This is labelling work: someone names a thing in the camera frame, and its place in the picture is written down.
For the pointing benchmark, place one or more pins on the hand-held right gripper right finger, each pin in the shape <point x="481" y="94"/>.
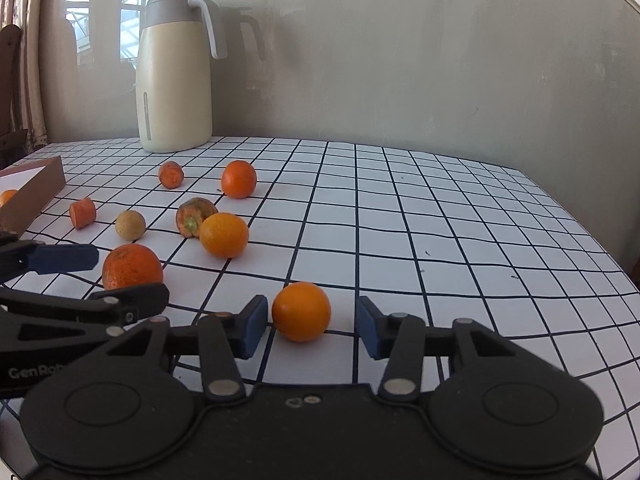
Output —
<point x="367" y="327"/>

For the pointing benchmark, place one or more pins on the beige curtain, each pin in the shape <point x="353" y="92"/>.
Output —
<point x="31" y="60"/>

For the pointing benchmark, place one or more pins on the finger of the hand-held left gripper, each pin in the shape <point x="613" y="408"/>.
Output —
<point x="130" y="302"/>
<point x="65" y="258"/>

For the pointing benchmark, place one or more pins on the carrot top piece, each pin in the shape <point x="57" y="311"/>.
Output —
<point x="192" y="216"/>

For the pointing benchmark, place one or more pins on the large dark orange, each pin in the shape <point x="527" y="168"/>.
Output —
<point x="132" y="267"/>

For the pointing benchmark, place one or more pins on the round carrot piece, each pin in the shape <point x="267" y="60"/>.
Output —
<point x="171" y="175"/>

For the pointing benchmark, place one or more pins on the dark wooden chair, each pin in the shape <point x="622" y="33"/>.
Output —
<point x="10" y="60"/>

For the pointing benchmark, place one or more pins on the small round tan potato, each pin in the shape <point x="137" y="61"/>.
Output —
<point x="130" y="225"/>

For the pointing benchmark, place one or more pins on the small orange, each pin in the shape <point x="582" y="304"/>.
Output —
<point x="7" y="196"/>

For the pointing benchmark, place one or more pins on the tapered carrot piece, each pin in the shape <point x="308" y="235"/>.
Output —
<point x="82" y="212"/>

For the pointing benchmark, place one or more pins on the white cutting board wooden edge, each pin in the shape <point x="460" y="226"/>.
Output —
<point x="37" y="195"/>

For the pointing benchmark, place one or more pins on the cream and grey thermos jug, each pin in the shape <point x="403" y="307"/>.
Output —
<point x="172" y="85"/>

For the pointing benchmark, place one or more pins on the white checked tablecloth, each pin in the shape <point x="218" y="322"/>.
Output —
<point x="400" y="235"/>

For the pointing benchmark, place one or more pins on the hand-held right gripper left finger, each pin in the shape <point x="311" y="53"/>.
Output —
<point x="256" y="325"/>

